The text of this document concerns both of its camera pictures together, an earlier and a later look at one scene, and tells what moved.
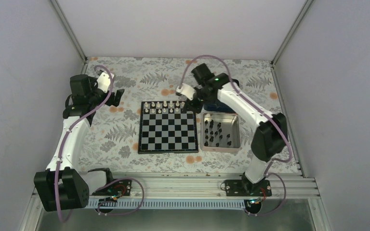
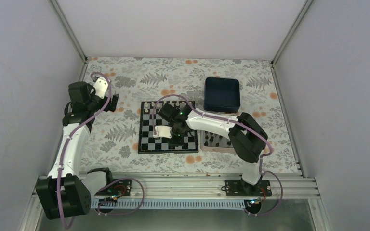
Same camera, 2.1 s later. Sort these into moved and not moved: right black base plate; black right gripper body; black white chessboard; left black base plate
Moved: black right gripper body
Not moved: right black base plate; black white chessboard; left black base plate
